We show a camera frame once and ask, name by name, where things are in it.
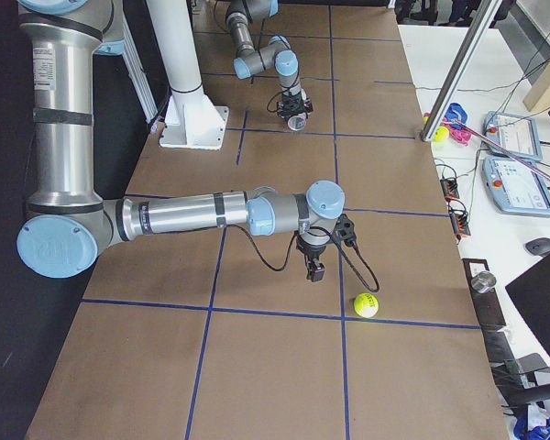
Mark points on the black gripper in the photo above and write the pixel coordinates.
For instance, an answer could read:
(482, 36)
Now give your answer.
(311, 251)
(291, 102)

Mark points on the clear tennis ball can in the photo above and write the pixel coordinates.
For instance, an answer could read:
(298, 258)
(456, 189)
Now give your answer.
(297, 123)

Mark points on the yellow spare tennis ball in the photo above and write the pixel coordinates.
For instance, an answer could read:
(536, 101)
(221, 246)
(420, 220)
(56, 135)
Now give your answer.
(441, 134)

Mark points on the small metal cup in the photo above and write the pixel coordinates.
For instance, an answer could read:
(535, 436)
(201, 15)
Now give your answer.
(483, 282)

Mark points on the pink and blue cloth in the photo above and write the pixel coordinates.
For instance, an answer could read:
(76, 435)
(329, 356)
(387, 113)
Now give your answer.
(455, 121)

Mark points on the near teach pendant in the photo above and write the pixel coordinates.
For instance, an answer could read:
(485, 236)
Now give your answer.
(515, 189)

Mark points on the teach pendant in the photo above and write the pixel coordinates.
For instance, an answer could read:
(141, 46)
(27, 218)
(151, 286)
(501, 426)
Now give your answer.
(514, 133)
(515, 189)

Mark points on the black computer mouse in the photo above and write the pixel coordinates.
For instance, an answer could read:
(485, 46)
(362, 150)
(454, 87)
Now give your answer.
(539, 247)

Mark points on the far teach pendant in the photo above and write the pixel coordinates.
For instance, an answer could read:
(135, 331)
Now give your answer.
(514, 133)

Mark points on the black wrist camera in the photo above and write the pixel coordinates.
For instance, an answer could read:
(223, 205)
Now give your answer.
(345, 231)

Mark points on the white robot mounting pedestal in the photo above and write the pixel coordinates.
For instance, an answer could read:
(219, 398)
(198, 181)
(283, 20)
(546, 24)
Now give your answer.
(192, 121)

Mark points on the aluminium frame post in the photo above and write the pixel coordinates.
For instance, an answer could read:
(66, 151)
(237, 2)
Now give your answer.
(487, 10)

